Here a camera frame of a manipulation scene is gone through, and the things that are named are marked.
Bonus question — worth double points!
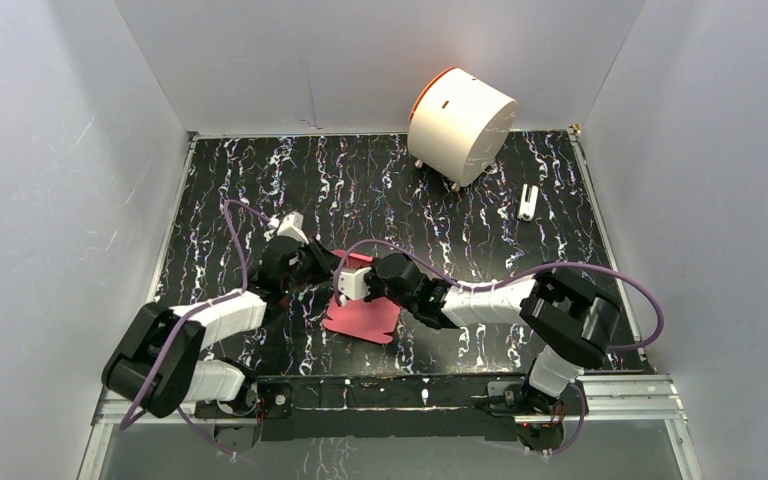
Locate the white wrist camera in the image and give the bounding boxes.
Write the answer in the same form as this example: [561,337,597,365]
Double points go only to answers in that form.
[337,266,372,306]
[265,211,309,245]

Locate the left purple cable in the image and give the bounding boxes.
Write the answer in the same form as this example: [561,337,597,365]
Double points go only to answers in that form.
[118,198,279,458]

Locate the small white plastic clip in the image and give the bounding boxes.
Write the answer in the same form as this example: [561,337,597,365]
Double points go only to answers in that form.
[517,184,539,221]

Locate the white cylindrical container orange rim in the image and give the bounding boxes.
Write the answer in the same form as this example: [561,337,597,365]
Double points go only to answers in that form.
[407,67,518,191]

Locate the pink paper box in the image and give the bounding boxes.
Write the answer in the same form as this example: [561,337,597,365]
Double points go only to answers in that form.
[321,248,403,346]

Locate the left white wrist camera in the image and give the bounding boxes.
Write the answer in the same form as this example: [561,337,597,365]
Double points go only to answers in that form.
[265,211,309,245]

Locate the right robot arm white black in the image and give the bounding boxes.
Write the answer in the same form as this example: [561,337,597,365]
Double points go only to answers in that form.
[362,253,623,414]

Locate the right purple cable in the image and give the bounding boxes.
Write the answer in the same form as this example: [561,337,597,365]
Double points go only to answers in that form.
[330,238,666,458]

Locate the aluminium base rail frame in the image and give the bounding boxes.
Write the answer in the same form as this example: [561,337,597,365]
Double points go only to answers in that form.
[79,374,702,479]

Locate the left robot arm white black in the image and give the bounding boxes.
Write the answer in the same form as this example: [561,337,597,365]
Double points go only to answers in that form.
[101,236,340,418]

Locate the purple cable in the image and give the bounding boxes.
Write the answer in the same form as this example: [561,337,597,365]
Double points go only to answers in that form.
[118,198,279,458]
[330,238,666,458]

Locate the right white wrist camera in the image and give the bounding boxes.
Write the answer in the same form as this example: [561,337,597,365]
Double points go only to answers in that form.
[337,266,372,306]

